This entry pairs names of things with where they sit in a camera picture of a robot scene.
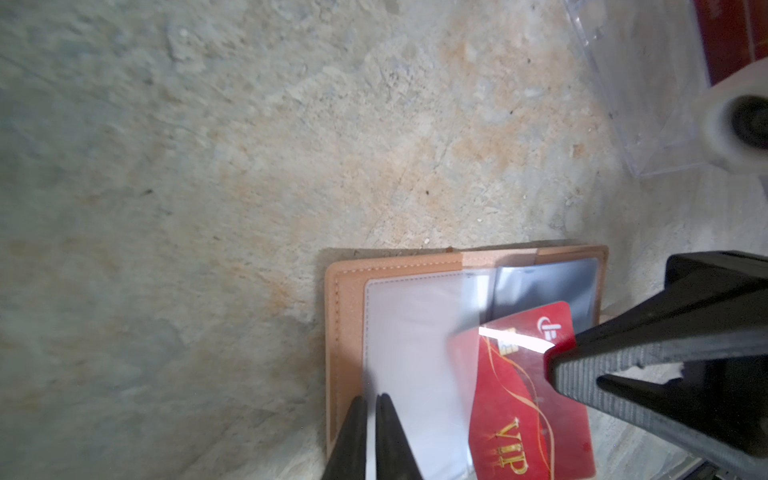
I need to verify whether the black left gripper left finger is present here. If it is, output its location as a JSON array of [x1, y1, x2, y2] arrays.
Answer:
[[321, 396, 368, 480]]

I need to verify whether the clear acrylic card stand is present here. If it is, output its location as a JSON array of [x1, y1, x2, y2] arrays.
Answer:
[[565, 1, 716, 177]]

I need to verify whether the tan leather card holder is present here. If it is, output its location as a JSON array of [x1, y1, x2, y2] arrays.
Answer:
[[324, 245, 608, 479]]

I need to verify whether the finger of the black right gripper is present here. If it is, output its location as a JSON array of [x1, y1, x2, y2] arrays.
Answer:
[[545, 251, 767, 479]]

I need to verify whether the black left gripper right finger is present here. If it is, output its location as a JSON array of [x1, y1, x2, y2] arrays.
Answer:
[[375, 393, 423, 480]]

